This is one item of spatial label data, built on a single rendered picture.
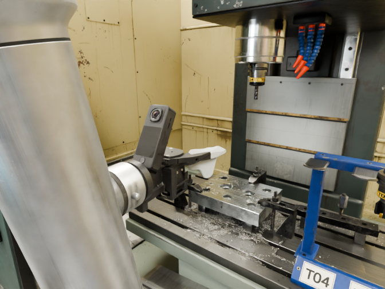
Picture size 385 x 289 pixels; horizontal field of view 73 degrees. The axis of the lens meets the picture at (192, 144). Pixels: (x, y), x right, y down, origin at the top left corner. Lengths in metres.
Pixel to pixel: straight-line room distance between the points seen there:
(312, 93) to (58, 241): 1.21
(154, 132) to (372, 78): 1.04
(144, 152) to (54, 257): 0.27
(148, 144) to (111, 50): 1.30
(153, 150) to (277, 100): 0.99
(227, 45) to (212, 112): 0.48
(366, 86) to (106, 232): 1.22
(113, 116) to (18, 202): 1.54
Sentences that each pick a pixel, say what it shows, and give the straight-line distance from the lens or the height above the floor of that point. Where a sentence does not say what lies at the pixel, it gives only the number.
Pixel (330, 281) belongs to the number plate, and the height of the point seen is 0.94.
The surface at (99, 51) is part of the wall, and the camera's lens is 1.66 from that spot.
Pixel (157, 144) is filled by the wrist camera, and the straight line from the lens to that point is 0.43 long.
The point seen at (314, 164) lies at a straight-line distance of 0.75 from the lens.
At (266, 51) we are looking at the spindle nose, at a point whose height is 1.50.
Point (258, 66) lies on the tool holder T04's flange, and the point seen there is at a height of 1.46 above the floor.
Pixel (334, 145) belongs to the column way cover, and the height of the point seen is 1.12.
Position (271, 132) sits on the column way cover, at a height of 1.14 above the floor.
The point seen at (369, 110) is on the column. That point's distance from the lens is 1.32.
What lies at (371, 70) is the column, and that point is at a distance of 1.31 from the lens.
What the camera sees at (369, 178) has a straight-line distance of 0.72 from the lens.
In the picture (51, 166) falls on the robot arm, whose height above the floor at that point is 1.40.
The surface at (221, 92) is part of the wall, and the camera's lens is 1.95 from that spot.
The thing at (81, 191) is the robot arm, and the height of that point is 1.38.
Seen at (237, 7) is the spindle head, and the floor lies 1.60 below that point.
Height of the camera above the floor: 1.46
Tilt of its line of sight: 17 degrees down
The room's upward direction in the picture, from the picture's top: straight up
